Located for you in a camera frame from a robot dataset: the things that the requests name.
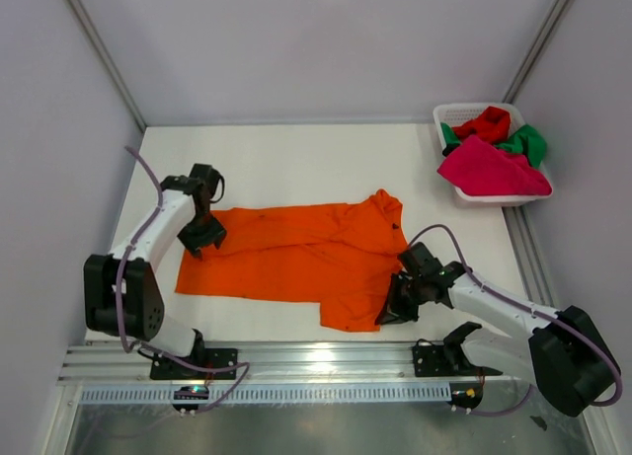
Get orange t shirt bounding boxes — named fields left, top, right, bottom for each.
left=176, top=190, right=407, bottom=333

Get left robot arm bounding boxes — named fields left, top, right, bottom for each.
left=83, top=164, right=406, bottom=373

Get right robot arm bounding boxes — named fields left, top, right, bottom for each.
left=393, top=243, right=623, bottom=417

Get right controller board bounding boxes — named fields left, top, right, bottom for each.
left=448, top=382, right=484, bottom=410

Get controller board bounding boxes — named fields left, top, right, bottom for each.
left=171, top=385, right=209, bottom=413
left=448, top=382, right=484, bottom=410

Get magenta t shirt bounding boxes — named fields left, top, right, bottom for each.
left=437, top=135, right=553, bottom=196

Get black t shirt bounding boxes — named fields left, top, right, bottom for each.
left=442, top=146, right=457, bottom=157

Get left controller board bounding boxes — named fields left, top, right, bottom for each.
left=171, top=385, right=209, bottom=413

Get white plastic basket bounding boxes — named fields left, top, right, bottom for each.
left=433, top=102, right=553, bottom=207

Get red t shirt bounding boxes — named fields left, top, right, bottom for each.
left=452, top=106, right=511, bottom=144

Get green t shirt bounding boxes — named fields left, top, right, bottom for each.
left=440, top=122, right=547, bottom=169

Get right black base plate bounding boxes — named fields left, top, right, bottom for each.
left=411, top=340, right=502, bottom=377

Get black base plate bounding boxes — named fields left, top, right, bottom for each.
left=149, top=347, right=239, bottom=381
left=411, top=340, right=502, bottom=377

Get aluminium front rail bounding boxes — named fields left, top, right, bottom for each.
left=56, top=340, right=597, bottom=386

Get white slotted cable duct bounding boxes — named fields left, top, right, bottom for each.
left=79, top=381, right=449, bottom=405

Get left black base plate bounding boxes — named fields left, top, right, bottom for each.
left=149, top=347, right=239, bottom=381

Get left frame post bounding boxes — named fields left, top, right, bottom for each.
left=64, top=0, right=148, bottom=133

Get frame post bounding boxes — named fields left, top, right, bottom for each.
left=502, top=0, right=575, bottom=104
left=64, top=0, right=148, bottom=133

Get right frame post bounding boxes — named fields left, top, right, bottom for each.
left=502, top=0, right=575, bottom=104

